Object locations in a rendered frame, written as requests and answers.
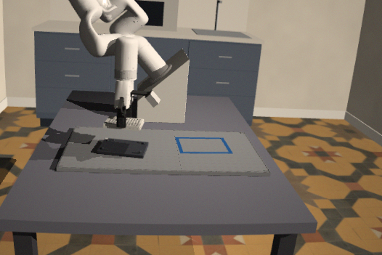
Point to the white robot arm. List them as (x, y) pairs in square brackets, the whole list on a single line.
[(122, 43)]

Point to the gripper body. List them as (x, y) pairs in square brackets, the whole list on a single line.
[(123, 88)]

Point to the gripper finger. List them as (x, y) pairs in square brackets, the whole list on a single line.
[(121, 116), (128, 112)]

